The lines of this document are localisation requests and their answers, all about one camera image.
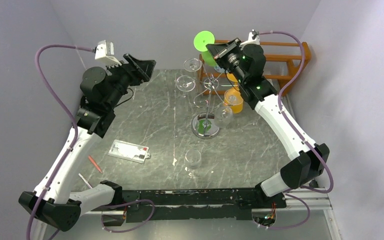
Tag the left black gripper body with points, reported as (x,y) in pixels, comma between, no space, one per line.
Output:
(124,77)

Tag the white pen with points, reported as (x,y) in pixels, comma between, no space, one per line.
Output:
(85,181)

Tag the green plastic wine glass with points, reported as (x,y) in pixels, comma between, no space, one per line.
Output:
(200,42)

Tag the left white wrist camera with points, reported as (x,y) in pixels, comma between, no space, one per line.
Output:
(104,53)

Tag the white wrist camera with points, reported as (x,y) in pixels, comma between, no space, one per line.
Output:
(253,38)
(104,53)

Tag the red pen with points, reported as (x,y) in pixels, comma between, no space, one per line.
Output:
(95,164)

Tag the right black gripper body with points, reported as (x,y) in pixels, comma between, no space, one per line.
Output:
(223,52)

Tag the wooden shelf rack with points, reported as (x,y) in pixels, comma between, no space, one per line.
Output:
(283,61)

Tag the clear wine glass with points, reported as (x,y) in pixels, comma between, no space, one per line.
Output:
(223,115)
(192,160)
(192,64)
(185,84)

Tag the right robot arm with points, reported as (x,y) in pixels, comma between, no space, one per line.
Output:
(307,158)

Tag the orange plastic wine glass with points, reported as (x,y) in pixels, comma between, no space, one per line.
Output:
(232,96)

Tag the clear plastic card case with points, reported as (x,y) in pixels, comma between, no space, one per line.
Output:
(129,151)

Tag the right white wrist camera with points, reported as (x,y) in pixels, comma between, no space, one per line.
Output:
(253,38)

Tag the chrome wine glass rack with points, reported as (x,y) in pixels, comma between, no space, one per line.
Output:
(206,97)

